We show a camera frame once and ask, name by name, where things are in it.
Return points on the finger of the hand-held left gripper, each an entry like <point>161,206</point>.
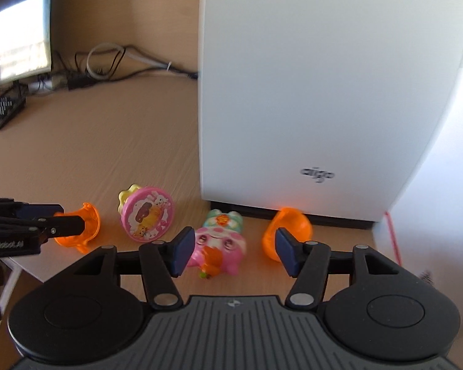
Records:
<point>38,209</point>
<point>67,225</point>

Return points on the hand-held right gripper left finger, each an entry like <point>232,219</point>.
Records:
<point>183,252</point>

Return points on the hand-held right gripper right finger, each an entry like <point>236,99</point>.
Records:
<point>286,255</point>

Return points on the orange clear capsule half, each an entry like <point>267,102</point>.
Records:
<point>293,221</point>
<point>90,225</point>

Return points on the pink and green animal toy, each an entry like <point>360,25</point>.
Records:
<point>222,242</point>

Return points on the pink round toy yellow flower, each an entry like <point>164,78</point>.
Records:
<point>148,214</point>

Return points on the black keyboard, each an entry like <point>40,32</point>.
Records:
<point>2,111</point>

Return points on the white card with red print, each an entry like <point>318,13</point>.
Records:
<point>393,239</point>

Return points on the white power strip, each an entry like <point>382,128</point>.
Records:
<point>46,84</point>

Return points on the black power adapter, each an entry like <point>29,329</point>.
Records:
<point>81,81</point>

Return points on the white computer case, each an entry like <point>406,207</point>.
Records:
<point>324,84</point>

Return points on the black computer monitor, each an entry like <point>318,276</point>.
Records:
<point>19,34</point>

